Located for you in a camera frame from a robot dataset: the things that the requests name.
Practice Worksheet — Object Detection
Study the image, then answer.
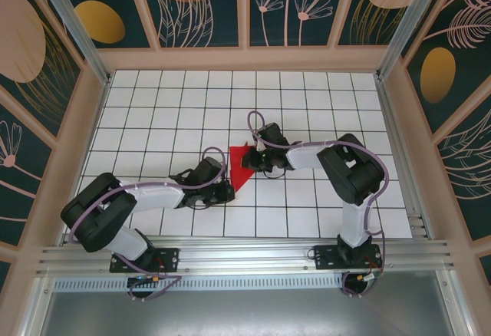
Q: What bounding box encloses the aluminium front rail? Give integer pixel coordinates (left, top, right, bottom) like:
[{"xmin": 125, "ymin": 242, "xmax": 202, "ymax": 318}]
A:
[{"xmin": 36, "ymin": 234, "xmax": 457, "ymax": 275}]

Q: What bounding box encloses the small board with yellow connector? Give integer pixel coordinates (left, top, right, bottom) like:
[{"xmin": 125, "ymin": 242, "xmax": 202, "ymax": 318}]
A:
[
  {"xmin": 354, "ymin": 272, "xmax": 384, "ymax": 285},
  {"xmin": 128, "ymin": 273, "xmax": 162, "ymax": 287}
]

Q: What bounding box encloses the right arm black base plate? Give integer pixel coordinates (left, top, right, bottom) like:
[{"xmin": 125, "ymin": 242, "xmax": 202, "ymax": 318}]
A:
[{"xmin": 313, "ymin": 243, "xmax": 383, "ymax": 272}]

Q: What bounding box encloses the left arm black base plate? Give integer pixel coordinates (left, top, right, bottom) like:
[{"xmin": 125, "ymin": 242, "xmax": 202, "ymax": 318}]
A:
[{"xmin": 109, "ymin": 246, "xmax": 180, "ymax": 274}]

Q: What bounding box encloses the slotted grey cable duct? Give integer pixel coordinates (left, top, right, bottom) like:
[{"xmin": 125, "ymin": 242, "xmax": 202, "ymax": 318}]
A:
[{"xmin": 53, "ymin": 276, "xmax": 346, "ymax": 293}]

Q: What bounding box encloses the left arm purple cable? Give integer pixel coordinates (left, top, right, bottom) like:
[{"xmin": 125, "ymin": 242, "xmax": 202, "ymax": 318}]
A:
[{"xmin": 71, "ymin": 146, "xmax": 227, "ymax": 303}]

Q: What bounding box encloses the grey metal sheet panel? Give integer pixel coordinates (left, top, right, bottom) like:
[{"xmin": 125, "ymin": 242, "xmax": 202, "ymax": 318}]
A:
[{"xmin": 21, "ymin": 268, "xmax": 475, "ymax": 336}]

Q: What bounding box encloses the aluminium corner post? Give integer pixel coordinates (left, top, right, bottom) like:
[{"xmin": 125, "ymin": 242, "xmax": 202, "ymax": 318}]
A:
[
  {"xmin": 375, "ymin": 0, "xmax": 461, "ymax": 80},
  {"xmin": 30, "ymin": 0, "xmax": 112, "ymax": 86}
]

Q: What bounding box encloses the red cloth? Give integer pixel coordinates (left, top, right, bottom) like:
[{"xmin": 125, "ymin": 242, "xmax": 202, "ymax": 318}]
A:
[{"xmin": 229, "ymin": 142, "xmax": 257, "ymax": 195}]

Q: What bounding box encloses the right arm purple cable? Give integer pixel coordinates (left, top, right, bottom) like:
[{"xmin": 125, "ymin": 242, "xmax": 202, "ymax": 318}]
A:
[{"xmin": 247, "ymin": 110, "xmax": 390, "ymax": 299}]

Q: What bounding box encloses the aluminium side rail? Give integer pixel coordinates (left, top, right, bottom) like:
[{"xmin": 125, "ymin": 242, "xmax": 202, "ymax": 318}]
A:
[{"xmin": 375, "ymin": 77, "xmax": 434, "ymax": 241}]

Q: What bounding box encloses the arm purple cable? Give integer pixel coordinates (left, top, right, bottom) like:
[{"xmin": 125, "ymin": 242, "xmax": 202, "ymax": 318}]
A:
[
  {"xmin": 71, "ymin": 146, "xmax": 227, "ymax": 303},
  {"xmin": 247, "ymin": 110, "xmax": 390, "ymax": 299}
]

